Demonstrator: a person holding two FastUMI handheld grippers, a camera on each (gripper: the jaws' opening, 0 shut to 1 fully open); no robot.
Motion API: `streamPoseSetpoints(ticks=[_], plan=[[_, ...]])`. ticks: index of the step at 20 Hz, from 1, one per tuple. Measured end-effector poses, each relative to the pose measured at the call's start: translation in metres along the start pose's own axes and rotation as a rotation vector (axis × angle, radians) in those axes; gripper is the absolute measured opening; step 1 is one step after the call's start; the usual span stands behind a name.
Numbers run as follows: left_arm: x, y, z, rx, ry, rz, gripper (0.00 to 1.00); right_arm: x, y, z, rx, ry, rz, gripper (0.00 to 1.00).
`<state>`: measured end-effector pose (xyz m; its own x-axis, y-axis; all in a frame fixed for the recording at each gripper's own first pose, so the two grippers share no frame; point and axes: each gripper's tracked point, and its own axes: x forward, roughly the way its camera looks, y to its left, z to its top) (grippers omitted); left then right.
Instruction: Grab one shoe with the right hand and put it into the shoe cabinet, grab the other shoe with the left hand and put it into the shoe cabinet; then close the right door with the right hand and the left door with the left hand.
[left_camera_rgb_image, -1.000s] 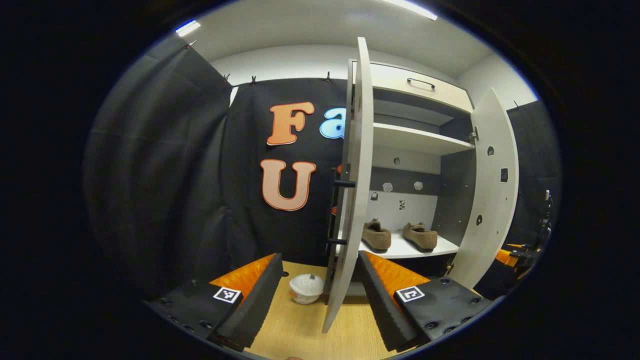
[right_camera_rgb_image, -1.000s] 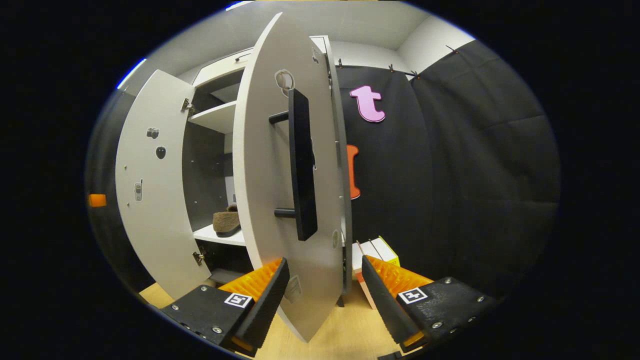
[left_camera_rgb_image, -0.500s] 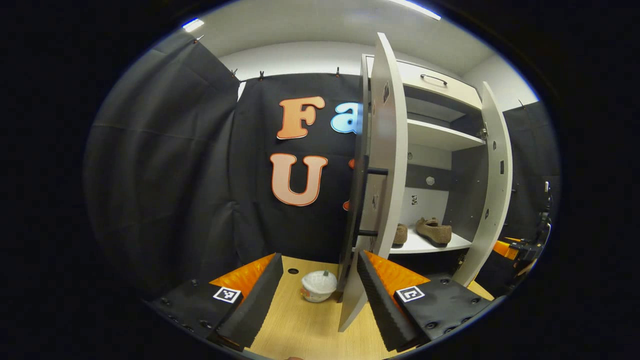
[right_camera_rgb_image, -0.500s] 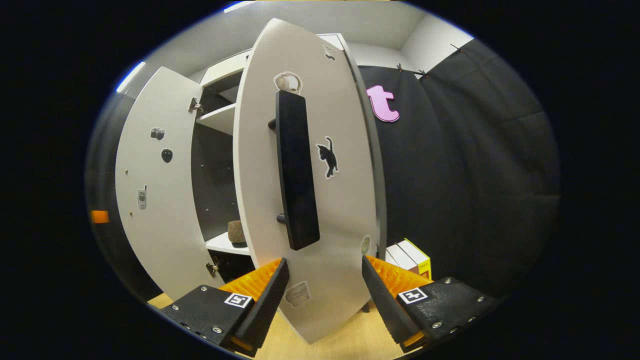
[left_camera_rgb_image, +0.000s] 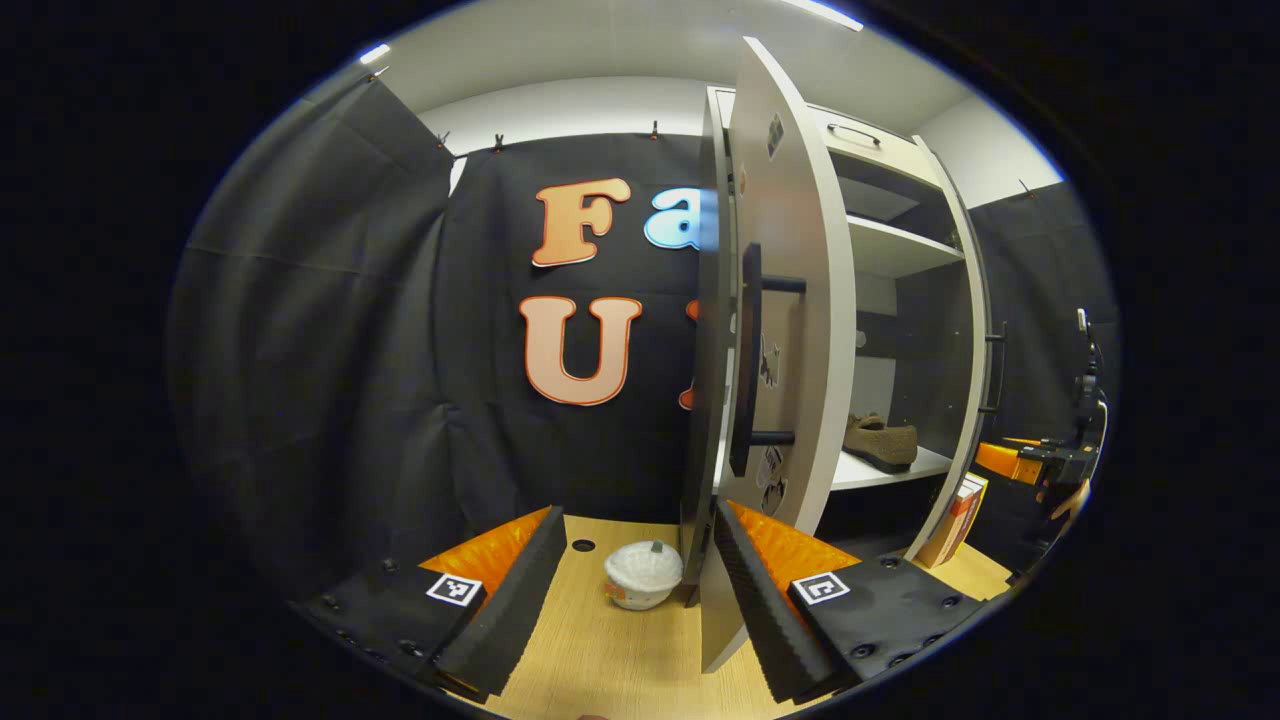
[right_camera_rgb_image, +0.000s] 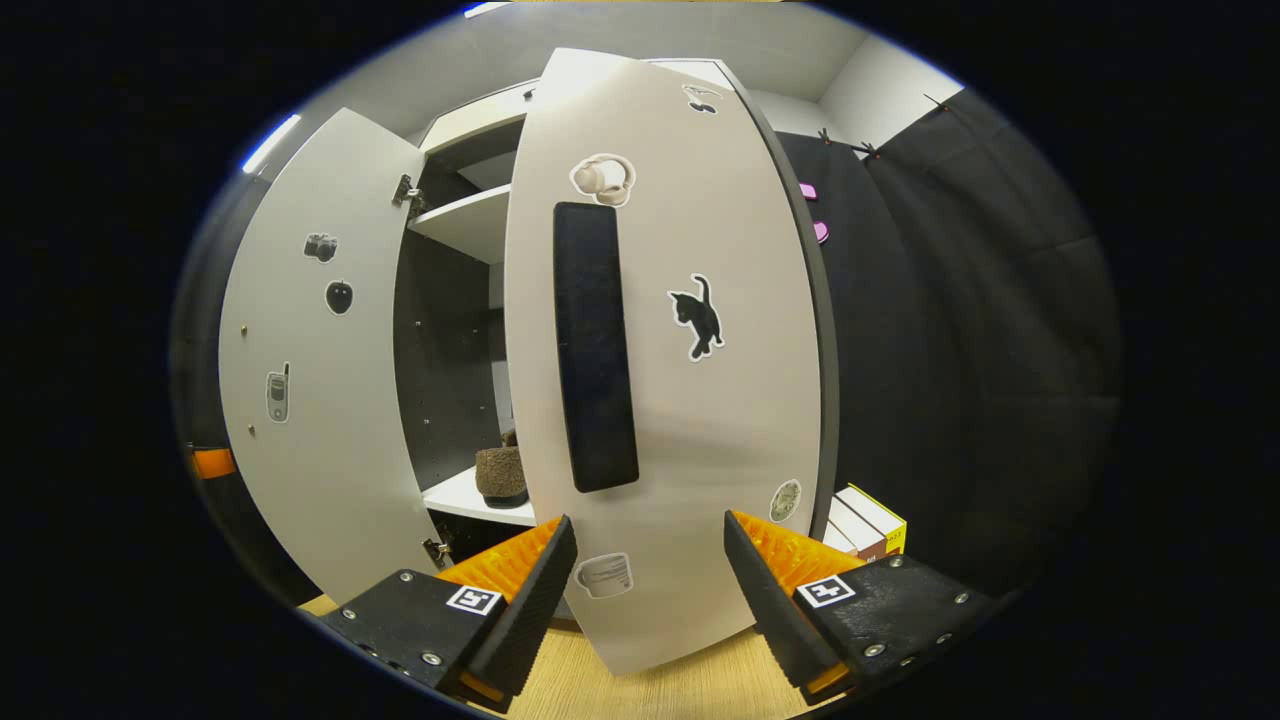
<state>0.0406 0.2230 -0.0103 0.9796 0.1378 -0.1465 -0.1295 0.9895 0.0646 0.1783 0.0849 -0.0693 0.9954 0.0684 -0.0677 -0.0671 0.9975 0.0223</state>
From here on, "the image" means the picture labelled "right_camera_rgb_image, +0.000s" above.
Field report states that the maroon white cardboard box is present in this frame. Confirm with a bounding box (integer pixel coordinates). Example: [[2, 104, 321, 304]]
[[822, 497, 889, 561]]

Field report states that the yellow white cardboard box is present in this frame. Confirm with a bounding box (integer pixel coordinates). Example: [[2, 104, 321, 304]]
[[835, 483, 908, 556]]

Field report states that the brown fuzzy slipper shoe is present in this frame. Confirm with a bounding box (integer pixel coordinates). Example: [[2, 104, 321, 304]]
[[476, 445, 529, 508]]

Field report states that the black door handle pad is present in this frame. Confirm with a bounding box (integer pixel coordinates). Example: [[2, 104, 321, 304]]
[[553, 202, 641, 494]]

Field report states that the black backdrop cloth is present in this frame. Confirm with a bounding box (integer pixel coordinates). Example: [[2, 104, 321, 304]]
[[775, 88, 1121, 601]]

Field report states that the narrow ceiling light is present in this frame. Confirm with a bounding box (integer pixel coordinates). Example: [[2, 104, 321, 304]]
[[240, 113, 303, 174]]

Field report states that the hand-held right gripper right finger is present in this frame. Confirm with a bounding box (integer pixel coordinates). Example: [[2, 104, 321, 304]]
[[723, 510, 996, 706]]

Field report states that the white shoe cabinet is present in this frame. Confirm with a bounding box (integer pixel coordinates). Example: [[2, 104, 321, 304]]
[[393, 58, 746, 566]]

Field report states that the white cabinet door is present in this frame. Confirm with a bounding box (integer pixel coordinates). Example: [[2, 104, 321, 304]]
[[218, 108, 441, 606], [503, 47, 841, 678]]

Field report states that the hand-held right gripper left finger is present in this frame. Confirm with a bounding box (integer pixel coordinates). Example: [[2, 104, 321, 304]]
[[320, 515, 579, 713]]

